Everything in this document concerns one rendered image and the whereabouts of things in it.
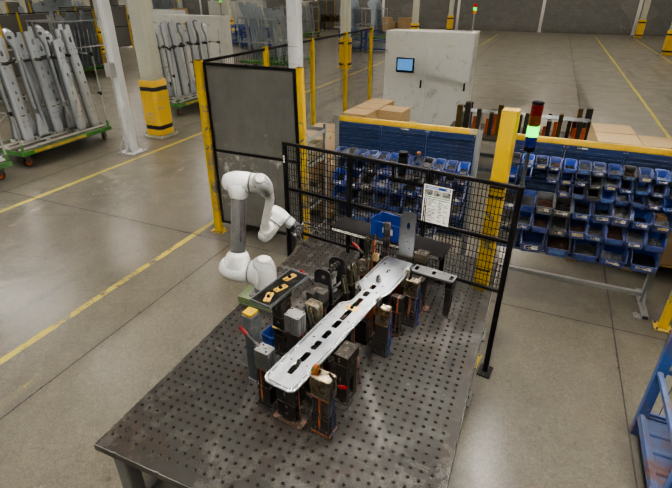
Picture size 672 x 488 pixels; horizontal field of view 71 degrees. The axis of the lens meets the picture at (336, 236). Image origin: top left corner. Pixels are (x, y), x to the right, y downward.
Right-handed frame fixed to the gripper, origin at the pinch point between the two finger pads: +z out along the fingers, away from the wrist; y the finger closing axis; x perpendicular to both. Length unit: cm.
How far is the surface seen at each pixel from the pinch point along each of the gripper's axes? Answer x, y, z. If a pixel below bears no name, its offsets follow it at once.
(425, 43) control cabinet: 509, 352, -64
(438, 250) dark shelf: -27, 48, 76
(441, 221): -20, 67, 66
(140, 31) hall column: 505, 70, -500
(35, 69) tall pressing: 448, -92, -582
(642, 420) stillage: -54, 36, 241
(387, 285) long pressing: -64, 11, 56
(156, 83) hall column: 540, 9, -440
